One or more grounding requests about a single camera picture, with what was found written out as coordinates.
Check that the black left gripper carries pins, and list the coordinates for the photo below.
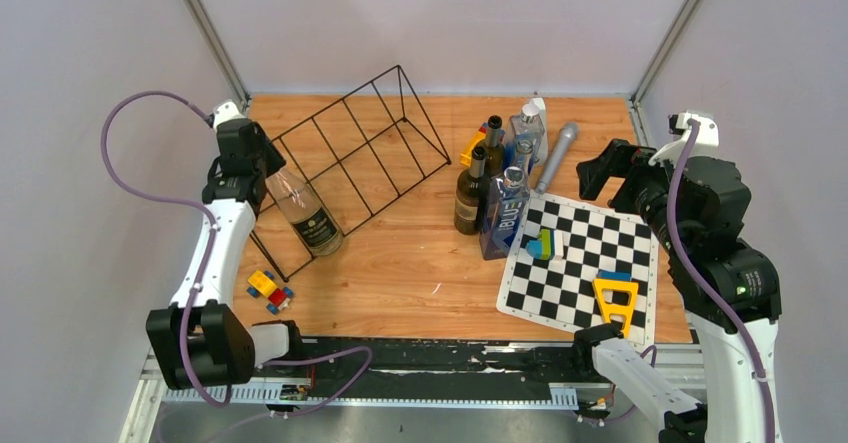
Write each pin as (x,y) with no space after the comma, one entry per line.
(274,159)

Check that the olive green wine bottle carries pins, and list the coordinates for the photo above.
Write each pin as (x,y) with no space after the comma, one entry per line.
(471,193)

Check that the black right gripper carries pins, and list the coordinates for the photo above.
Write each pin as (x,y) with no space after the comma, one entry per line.
(620,158)

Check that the dark green wine bottle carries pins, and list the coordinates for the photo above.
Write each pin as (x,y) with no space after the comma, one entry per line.
(495,151)

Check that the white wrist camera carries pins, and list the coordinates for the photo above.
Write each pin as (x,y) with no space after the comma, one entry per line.
(688,126)
(224,112)

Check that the yellow red toy car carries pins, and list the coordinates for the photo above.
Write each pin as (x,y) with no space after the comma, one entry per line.
(263,284)

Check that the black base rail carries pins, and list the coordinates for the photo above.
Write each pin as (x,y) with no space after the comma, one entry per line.
(438,373)

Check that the grey wedge stand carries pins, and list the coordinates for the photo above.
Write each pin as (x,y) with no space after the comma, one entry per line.
(543,146)

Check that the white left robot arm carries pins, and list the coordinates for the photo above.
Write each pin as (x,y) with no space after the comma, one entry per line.
(197,339)

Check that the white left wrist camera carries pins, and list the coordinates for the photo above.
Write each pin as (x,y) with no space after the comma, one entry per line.
(224,112)

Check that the green white blue block stack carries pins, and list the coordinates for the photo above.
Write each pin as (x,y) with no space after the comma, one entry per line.
(549,245)

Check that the yellow arch blue block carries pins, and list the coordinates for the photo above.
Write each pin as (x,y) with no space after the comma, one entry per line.
(616,295)

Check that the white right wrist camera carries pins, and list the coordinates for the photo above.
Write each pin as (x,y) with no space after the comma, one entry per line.
(688,126)

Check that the black wire wine rack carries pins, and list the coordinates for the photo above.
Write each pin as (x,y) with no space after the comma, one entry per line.
(365,150)

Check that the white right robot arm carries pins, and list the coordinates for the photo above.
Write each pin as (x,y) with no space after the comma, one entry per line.
(730,291)

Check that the silver metal cylinder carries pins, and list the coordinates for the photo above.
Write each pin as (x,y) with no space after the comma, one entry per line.
(566,137)

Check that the black white chessboard mat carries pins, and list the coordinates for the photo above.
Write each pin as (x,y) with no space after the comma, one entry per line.
(560,294)

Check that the yellow red blue block house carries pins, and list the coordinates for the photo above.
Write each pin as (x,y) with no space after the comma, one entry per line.
(477,138)

